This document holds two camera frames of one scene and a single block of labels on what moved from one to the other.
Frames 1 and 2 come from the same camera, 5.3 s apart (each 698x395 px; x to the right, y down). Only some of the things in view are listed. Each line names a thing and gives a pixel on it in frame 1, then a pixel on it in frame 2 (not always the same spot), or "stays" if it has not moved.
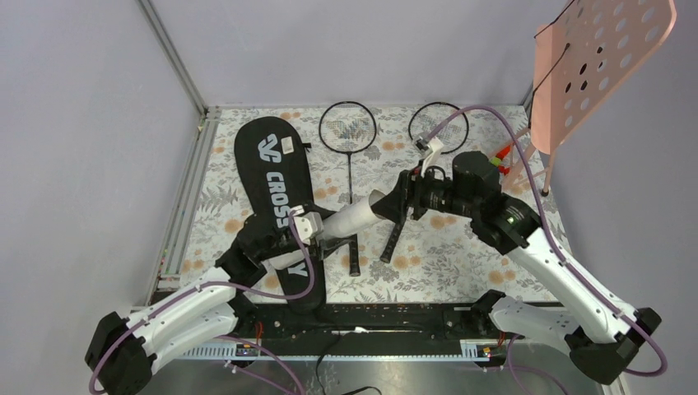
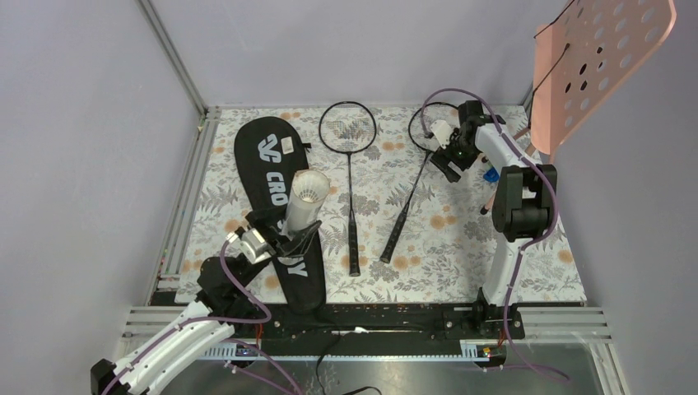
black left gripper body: (322, 245) -> (272, 237)
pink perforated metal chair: (582, 56) stays
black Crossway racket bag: (275, 169) stays
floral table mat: (352, 152) stays
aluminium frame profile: (167, 275) stays
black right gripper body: (430, 193) -> (461, 154)
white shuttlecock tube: (337, 223) -> (309, 191)
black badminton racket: (349, 127) stays
